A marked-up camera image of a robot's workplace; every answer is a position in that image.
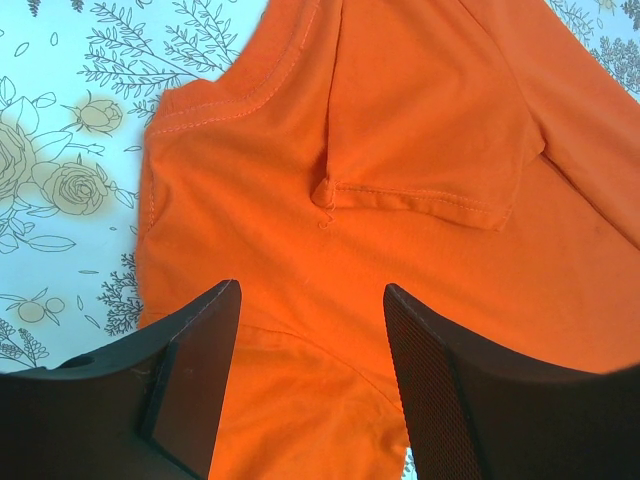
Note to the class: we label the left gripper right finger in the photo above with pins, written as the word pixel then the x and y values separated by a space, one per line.
pixel 477 410

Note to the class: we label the orange t shirt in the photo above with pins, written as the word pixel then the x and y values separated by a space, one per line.
pixel 472 152

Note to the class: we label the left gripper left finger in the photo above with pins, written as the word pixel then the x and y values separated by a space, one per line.
pixel 146 406

